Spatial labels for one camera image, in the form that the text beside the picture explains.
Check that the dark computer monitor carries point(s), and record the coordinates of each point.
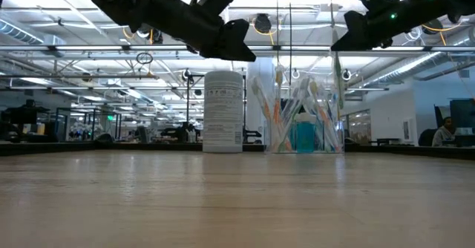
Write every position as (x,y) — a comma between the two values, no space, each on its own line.
(462,112)

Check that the teal toothpaste tube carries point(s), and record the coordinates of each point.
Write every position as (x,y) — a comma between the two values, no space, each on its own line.
(306,136)
(292,138)

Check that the white wipes canister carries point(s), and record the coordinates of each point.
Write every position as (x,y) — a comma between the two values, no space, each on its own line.
(222,114)

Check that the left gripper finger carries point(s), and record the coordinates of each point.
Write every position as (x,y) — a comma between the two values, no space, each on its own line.
(230,44)

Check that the black pole-mounted camera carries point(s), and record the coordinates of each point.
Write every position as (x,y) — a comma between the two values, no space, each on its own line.
(186,74)

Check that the clear acrylic organizer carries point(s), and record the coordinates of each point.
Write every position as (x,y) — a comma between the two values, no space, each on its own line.
(335,146)

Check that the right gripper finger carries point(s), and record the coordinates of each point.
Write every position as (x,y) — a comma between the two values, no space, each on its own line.
(356,36)

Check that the person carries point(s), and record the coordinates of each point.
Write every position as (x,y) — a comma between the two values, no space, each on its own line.
(443,133)

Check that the white building column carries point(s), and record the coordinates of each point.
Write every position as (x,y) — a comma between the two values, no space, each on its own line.
(265,70)

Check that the silver ceiling duct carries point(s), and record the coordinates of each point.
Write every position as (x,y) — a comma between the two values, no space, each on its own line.
(426,64)
(18,32)

